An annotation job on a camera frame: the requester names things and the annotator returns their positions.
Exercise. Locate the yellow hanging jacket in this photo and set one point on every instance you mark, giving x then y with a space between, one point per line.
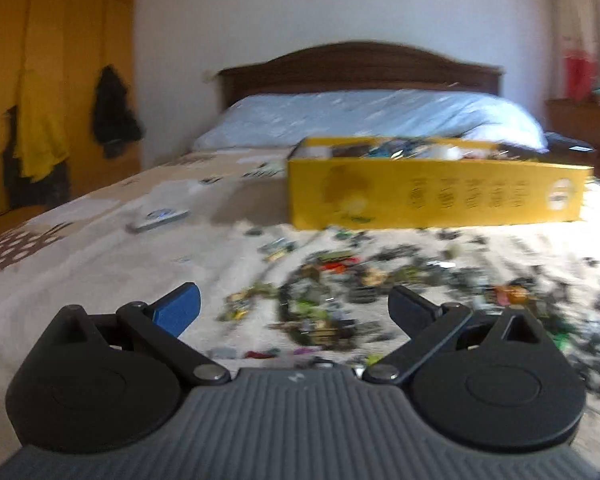
42 130

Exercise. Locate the white remote control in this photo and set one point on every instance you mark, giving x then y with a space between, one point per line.
157 220

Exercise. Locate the dark wooden headboard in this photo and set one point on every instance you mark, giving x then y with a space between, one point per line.
355 65

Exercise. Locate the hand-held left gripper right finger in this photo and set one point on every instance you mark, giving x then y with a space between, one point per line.
412 307

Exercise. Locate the heap of boxed toy bricks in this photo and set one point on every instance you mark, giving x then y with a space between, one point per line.
405 149

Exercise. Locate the black hanging jacket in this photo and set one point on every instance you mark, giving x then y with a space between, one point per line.
112 110

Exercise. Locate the red patterned curtain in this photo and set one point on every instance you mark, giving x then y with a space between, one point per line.
577 65

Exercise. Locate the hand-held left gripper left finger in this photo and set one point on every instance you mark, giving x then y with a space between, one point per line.
177 310

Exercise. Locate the dark wooden nightstand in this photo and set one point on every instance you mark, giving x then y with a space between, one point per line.
570 142

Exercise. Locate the yellow cardboard box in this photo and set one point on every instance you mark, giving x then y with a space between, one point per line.
430 195
130 185

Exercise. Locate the blue floral quilt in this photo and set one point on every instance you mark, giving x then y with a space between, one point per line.
355 115

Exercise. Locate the wooden dresser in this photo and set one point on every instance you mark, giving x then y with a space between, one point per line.
585 125

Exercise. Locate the wooden wardrobe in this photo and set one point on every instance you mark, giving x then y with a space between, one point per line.
55 25

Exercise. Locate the pile of toy bricks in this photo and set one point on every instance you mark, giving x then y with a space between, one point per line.
380 280

